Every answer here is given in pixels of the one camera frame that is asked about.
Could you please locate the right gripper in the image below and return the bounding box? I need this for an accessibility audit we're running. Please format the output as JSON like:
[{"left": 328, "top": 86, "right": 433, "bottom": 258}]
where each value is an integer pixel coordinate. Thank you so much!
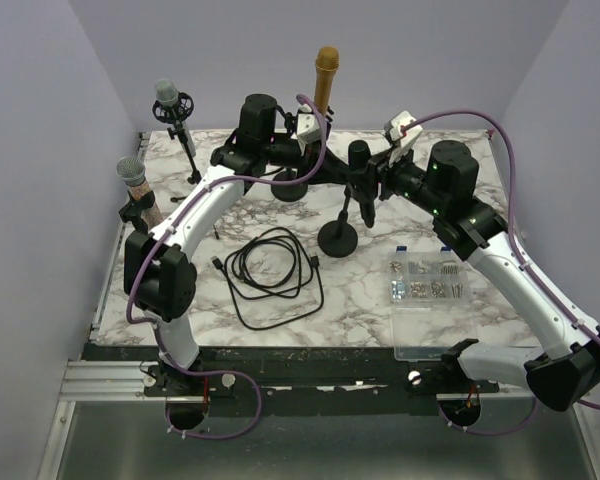
[{"left": 347, "top": 141, "right": 447, "bottom": 216}]

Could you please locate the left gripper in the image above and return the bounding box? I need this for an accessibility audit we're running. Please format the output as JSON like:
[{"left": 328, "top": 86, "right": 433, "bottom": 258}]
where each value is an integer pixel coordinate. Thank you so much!
[{"left": 262, "top": 137, "right": 346, "bottom": 187}]

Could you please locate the black microphone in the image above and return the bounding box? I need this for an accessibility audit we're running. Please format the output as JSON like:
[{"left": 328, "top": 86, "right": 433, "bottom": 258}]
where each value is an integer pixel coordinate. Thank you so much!
[{"left": 348, "top": 140, "right": 375, "bottom": 228}]

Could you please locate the black clip microphone stand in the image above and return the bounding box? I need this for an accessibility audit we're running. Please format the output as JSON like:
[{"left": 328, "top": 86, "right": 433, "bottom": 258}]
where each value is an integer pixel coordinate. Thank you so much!
[{"left": 317, "top": 187, "right": 358, "bottom": 258}]

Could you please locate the gold microphone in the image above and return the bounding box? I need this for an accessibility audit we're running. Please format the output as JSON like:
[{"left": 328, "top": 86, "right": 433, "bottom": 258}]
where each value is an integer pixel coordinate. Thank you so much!
[{"left": 313, "top": 46, "right": 340, "bottom": 116}]

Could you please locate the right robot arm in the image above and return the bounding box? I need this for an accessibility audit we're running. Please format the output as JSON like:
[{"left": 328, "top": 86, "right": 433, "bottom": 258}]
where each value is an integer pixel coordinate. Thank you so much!
[{"left": 348, "top": 140, "right": 600, "bottom": 412}]

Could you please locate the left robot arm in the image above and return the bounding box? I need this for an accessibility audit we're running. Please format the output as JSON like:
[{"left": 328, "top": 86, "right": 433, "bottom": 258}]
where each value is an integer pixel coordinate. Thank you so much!
[{"left": 124, "top": 94, "right": 329, "bottom": 395}]

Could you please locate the black round base stand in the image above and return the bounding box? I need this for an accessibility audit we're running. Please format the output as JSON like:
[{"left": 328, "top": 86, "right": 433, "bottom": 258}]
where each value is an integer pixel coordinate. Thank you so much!
[{"left": 118, "top": 193, "right": 155, "bottom": 234}]

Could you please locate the clear plastic screw box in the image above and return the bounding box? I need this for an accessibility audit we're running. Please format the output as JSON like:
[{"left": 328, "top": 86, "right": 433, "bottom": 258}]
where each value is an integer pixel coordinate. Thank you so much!
[{"left": 388, "top": 245, "right": 477, "bottom": 361}]

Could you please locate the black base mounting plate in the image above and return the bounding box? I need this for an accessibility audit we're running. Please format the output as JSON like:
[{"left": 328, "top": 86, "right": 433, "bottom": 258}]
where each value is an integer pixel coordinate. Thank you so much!
[{"left": 144, "top": 344, "right": 501, "bottom": 417}]

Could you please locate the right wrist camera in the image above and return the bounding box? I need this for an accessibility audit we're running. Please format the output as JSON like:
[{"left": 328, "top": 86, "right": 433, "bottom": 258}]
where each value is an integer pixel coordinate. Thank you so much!
[{"left": 384, "top": 110, "right": 423, "bottom": 167}]

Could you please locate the black coiled usb cable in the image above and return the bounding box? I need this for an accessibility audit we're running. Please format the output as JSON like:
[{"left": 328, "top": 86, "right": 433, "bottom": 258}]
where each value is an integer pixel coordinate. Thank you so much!
[{"left": 210, "top": 227, "right": 325, "bottom": 332}]

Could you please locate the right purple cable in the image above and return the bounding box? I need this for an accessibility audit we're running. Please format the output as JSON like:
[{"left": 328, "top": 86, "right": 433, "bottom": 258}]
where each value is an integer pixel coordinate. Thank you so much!
[{"left": 402, "top": 110, "right": 600, "bottom": 436}]

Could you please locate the black tripod shock mount stand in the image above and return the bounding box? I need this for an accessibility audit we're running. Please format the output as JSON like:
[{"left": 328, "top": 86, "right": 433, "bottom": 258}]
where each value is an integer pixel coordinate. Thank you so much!
[{"left": 152, "top": 89, "right": 221, "bottom": 241}]

